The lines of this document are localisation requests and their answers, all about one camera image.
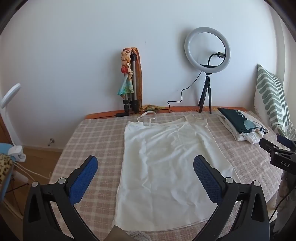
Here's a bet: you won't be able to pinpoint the black ring light cable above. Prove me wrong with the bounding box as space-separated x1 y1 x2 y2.
167 71 203 113

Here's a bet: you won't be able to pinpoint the orange patterned cloth strip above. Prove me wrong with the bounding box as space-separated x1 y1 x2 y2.
132 47 144 112

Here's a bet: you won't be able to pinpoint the leopard print cloth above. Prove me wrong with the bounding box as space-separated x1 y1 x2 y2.
0 154 14 186

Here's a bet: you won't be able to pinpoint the small black tripod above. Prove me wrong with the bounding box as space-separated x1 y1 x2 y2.
198 73 213 114

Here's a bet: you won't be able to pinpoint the black gooseneck phone holder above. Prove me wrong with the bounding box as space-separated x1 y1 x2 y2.
201 52 227 67

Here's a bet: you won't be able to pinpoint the green striped pillow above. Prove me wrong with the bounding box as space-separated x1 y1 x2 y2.
253 64 296 142

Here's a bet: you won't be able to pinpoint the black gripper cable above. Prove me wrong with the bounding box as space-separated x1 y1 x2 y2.
269 192 292 218

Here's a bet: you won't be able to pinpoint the grey folded tripod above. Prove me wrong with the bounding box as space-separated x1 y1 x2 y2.
122 53 140 114

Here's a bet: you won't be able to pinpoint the colourful floral scarf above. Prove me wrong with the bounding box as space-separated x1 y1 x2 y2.
117 47 136 99

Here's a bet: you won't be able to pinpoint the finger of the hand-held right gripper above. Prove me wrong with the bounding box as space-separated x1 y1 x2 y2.
277 134 296 149
259 138 296 155

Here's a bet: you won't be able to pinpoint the white floor cable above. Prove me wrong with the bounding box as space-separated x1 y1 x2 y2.
14 162 51 180

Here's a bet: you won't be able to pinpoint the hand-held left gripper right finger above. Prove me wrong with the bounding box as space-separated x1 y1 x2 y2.
193 155 271 241

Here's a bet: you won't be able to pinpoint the white desk lamp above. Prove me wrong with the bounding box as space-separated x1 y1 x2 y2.
0 83 22 146

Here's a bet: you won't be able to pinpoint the blue and white clamp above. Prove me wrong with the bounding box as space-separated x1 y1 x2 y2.
0 143 26 163

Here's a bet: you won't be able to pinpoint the dark green folded shirt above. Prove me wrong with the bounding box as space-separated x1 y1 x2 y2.
217 107 266 134

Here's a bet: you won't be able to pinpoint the beige plaid blanket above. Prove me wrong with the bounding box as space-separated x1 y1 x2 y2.
50 111 289 241

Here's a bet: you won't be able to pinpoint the white ring light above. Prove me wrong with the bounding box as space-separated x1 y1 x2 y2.
184 27 231 74

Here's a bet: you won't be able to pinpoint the orange floral bed sheet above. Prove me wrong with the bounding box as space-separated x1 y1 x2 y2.
84 105 249 120

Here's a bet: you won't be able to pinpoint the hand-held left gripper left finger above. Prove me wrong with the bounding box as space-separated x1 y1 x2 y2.
23 156 99 241

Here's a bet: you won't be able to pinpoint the white tank top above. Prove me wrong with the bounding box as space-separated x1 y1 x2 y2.
112 111 241 232

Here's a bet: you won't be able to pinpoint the white folded clothes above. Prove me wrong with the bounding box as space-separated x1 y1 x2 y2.
216 111 270 144

